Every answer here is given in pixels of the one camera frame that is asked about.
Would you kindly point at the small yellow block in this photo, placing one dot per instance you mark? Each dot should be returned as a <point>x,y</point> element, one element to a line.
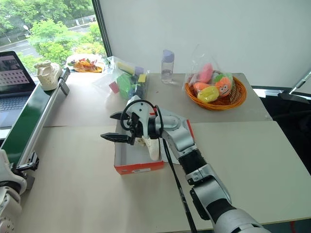
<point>142,78</point>

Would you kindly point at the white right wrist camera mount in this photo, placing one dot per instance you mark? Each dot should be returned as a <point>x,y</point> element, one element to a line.
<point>143,109</point>

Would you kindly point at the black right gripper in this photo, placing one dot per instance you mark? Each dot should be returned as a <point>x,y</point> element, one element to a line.
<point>134,122</point>

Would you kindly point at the dark window frame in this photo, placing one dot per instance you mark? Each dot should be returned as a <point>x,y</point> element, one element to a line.
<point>103,29</point>

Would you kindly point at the black office chair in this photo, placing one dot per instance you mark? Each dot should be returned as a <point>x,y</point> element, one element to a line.
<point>291,95</point>

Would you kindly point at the yellow sponge block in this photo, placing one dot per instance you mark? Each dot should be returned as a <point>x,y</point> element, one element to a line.
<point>125,68</point>

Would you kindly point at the green block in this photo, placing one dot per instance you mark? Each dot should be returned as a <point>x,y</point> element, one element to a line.
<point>124,85</point>

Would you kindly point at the orange woven basket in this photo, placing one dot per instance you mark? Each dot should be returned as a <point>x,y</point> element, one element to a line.
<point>236,98</point>

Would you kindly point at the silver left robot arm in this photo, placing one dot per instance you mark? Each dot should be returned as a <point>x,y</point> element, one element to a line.
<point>8,208</point>

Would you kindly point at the yellow plush toy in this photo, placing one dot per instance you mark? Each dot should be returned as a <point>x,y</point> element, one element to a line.
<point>208,94</point>

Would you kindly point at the orange plush toy with face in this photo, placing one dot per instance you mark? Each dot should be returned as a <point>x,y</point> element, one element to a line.
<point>224,87</point>

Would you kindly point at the open laptop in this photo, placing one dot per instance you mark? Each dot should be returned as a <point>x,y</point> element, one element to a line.
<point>12,80</point>

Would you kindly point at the red shoebox with open lid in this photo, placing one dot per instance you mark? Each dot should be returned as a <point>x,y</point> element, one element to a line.
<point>138,167</point>

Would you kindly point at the clear plastic toy bag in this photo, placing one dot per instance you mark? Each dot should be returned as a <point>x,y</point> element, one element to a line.
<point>204,58</point>

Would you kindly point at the magenta block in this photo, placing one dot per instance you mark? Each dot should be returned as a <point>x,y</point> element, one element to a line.
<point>114,88</point>

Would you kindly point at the clear bag of blocks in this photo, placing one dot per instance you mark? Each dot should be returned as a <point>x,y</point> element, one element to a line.
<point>107,77</point>

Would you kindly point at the pink plush toy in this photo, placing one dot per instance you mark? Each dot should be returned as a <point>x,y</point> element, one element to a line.
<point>206,72</point>

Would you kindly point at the white knit shoe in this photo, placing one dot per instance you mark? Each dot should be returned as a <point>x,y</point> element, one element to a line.
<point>49,75</point>
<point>153,148</point>

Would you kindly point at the green conveyor belt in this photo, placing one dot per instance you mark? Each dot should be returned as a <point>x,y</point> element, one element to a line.
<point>26,119</point>

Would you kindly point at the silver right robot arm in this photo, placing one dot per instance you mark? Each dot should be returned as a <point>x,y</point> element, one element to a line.
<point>184,140</point>

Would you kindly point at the clear bottle with purple cap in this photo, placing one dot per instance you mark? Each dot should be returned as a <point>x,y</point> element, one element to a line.
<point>167,70</point>

